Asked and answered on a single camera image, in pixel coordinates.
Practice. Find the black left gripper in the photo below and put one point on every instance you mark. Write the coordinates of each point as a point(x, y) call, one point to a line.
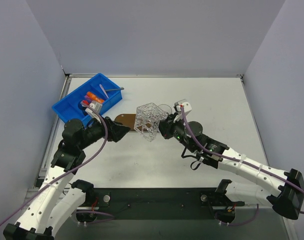
point(109, 128)

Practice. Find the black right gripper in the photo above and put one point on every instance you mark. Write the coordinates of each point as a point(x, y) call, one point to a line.
point(165, 129)

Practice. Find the clear glass cup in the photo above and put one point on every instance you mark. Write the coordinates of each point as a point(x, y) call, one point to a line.
point(166, 108)

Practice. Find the clear textured acrylic holder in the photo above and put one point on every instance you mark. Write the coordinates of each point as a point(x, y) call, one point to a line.
point(147, 120)

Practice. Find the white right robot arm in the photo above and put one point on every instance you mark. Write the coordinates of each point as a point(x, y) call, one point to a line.
point(282, 190)

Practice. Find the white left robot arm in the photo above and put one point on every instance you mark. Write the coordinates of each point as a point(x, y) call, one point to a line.
point(46, 212)

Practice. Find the brown wooden oval tray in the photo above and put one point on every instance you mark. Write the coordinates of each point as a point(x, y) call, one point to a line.
point(129, 121)

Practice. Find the pink toothpaste tube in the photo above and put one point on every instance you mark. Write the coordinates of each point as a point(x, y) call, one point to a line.
point(88, 101)

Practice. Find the orange toothpaste tube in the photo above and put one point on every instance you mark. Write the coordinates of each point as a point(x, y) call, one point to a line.
point(94, 97)

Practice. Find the blue plastic divided bin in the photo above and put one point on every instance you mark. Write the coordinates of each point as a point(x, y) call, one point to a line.
point(67, 108)

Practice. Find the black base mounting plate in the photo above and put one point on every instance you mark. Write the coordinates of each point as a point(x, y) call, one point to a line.
point(153, 204)

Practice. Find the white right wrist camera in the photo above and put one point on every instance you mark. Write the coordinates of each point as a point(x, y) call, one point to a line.
point(182, 104)

